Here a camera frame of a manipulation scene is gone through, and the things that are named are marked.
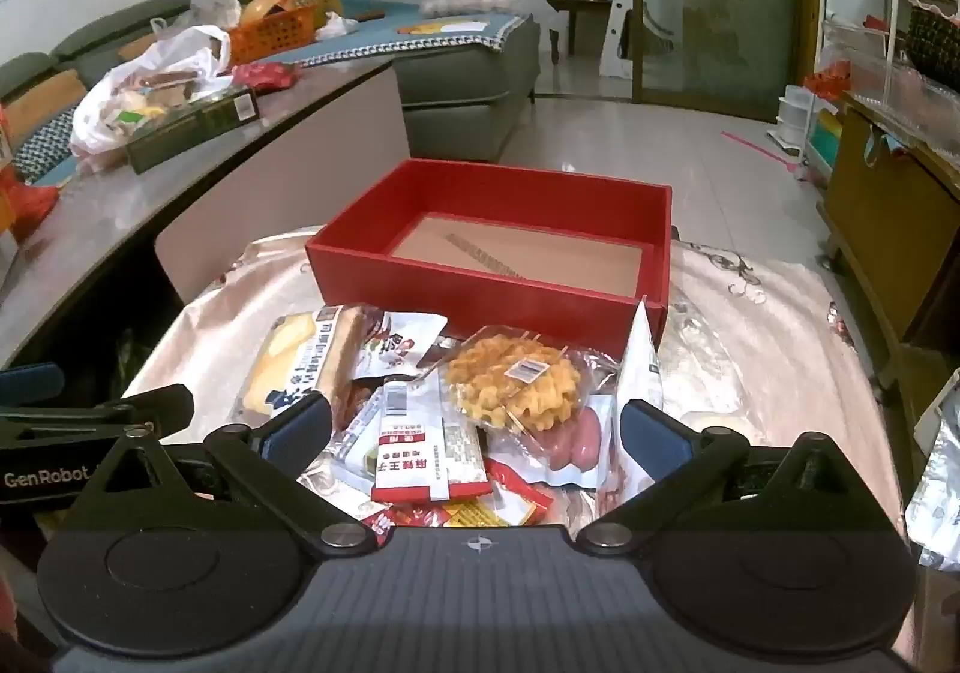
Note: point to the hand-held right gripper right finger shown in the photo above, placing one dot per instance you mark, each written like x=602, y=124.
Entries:
x=652, y=434

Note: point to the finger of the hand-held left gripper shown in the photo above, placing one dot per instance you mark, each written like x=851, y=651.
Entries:
x=30, y=384
x=90, y=410

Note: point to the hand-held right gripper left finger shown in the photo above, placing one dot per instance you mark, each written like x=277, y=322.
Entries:
x=300, y=427

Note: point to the yellow sandwich bread packet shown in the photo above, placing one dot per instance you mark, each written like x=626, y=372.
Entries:
x=300, y=358

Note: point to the tall white snack packet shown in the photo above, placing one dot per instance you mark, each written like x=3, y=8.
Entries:
x=637, y=358

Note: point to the white red snack packet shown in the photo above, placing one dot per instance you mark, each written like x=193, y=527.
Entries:
x=427, y=448

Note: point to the waffle packet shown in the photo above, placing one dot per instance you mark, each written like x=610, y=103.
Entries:
x=510, y=388

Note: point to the red cardboard box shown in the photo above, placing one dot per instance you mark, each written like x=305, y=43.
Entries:
x=487, y=313

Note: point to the pink sausage packet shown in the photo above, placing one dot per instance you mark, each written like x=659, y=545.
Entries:
x=577, y=444

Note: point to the white cartoon snack packet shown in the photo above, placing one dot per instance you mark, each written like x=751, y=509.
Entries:
x=397, y=343

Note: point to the shiny floral tablecloth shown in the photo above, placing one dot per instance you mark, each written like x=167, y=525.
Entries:
x=750, y=343

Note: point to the orange bag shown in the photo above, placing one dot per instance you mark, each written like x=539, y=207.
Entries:
x=22, y=201

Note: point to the long grey table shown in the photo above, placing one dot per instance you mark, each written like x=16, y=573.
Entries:
x=150, y=193

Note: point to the dotted dark cushion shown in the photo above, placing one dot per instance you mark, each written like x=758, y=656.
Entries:
x=45, y=144

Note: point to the brown cushion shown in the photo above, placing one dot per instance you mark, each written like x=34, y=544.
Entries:
x=52, y=99

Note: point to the silver foil bag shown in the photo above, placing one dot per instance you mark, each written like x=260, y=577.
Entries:
x=937, y=493

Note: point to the dark green box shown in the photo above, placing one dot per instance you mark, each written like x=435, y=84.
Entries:
x=187, y=133

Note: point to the pink stick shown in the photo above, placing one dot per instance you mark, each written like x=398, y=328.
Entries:
x=757, y=150

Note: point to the wooden cabinet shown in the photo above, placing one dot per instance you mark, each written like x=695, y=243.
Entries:
x=885, y=230

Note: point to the white stacked containers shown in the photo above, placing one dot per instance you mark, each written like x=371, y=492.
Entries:
x=791, y=118

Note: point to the red snack bag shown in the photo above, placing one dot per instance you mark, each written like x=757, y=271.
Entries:
x=262, y=75

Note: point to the white plastic bag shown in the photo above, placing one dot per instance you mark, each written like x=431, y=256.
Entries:
x=180, y=47

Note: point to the grey green sofa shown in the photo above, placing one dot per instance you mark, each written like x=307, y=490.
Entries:
x=465, y=81

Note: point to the red plastic bag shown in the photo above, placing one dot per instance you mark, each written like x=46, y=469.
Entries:
x=829, y=81

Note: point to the orange plastic basket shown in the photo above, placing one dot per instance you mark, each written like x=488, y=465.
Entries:
x=277, y=32

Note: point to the blue sofa blanket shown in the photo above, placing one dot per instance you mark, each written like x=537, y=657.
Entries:
x=390, y=32

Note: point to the white perforated board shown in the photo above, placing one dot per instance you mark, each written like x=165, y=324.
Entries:
x=622, y=28

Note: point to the clear plastic bag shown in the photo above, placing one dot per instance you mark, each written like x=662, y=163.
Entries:
x=214, y=2

